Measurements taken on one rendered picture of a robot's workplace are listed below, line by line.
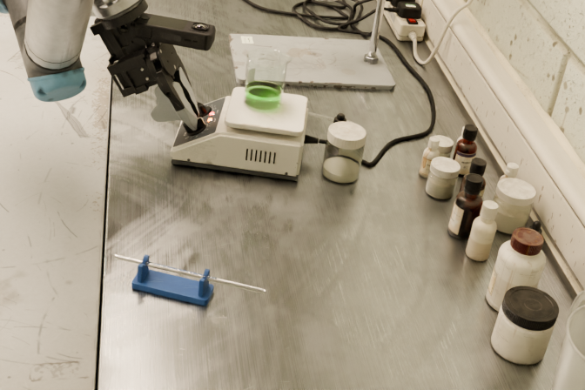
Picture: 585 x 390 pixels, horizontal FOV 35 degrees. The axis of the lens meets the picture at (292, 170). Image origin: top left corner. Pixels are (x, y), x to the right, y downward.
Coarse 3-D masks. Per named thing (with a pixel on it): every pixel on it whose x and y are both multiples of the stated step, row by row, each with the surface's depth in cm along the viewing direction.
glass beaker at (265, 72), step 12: (264, 48) 142; (252, 60) 142; (264, 60) 143; (276, 60) 143; (288, 60) 140; (252, 72) 139; (264, 72) 138; (276, 72) 138; (252, 84) 140; (264, 84) 139; (276, 84) 140; (252, 96) 141; (264, 96) 140; (276, 96) 141; (252, 108) 142; (264, 108) 141; (276, 108) 142
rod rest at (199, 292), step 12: (144, 276) 117; (156, 276) 118; (168, 276) 118; (132, 288) 117; (144, 288) 117; (156, 288) 116; (168, 288) 116; (180, 288) 117; (192, 288) 117; (204, 288) 115; (192, 300) 116; (204, 300) 115
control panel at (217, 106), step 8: (208, 104) 149; (216, 104) 148; (216, 112) 145; (216, 120) 143; (184, 128) 145; (208, 128) 142; (216, 128) 140; (184, 136) 143; (192, 136) 142; (200, 136) 140; (176, 144) 142
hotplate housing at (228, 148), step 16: (224, 112) 144; (224, 128) 140; (304, 128) 144; (192, 144) 140; (208, 144) 140; (224, 144) 139; (240, 144) 139; (256, 144) 139; (272, 144) 139; (288, 144) 139; (304, 144) 143; (176, 160) 142; (192, 160) 141; (208, 160) 141; (224, 160) 141; (240, 160) 141; (256, 160) 140; (272, 160) 140; (288, 160) 140; (272, 176) 142; (288, 176) 142
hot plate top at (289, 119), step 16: (240, 96) 145; (288, 96) 147; (240, 112) 141; (256, 112) 141; (272, 112) 142; (288, 112) 143; (304, 112) 143; (240, 128) 138; (256, 128) 138; (272, 128) 138; (288, 128) 138
